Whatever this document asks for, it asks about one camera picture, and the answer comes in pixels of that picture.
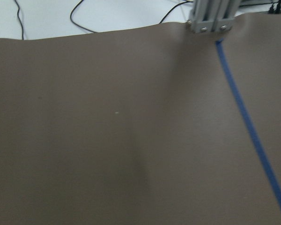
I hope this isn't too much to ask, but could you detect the brown table mat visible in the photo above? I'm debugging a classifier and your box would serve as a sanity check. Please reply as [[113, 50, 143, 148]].
[[0, 13, 281, 225]]

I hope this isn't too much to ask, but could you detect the aluminium frame post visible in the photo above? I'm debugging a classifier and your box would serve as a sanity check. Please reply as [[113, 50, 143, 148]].
[[187, 0, 241, 33]]

